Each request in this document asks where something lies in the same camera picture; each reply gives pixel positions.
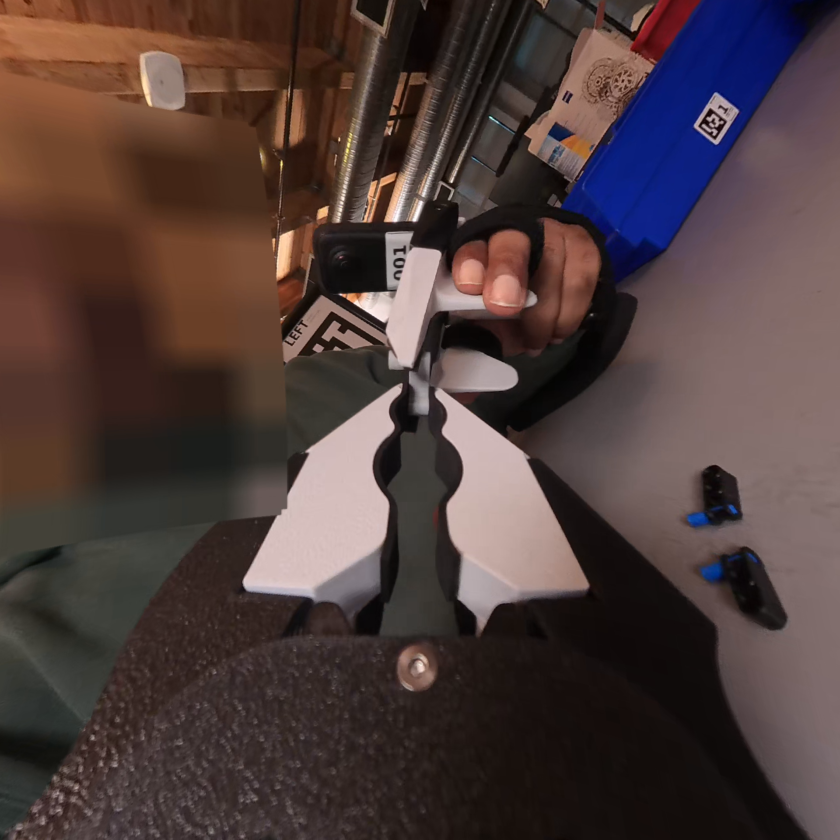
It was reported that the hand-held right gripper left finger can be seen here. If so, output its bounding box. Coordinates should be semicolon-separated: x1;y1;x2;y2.
243;385;418;614

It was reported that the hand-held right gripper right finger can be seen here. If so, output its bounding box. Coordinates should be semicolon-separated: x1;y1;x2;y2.
428;392;589;634

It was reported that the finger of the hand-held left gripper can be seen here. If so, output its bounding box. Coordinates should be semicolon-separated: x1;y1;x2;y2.
387;247;443;368
420;314;443;383

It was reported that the grey lego connector piece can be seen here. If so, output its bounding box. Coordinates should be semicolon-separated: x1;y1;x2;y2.
408;367;439;418

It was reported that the black lego piece blue pin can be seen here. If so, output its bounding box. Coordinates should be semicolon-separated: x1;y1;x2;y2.
699;546;788;631
686;465;744;527

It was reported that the person's left hand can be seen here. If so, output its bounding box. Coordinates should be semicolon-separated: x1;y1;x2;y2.
450;220;602;355

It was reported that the blue plastic bin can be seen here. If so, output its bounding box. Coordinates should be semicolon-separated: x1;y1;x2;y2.
561;0;840;284

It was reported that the white printed cardboard box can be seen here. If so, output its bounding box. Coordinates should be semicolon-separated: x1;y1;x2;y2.
525;26;657;183

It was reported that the person's green sweatshirt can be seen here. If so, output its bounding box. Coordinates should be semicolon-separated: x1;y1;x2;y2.
0;346;460;828

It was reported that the red plastic bin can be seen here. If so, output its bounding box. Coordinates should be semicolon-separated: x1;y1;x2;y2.
630;0;706;55

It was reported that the silver ventilation duct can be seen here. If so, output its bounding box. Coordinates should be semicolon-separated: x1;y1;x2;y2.
328;0;421;225
387;0;519;224

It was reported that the white wall-mounted device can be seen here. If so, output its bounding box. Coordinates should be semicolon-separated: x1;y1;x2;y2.
139;51;189;111

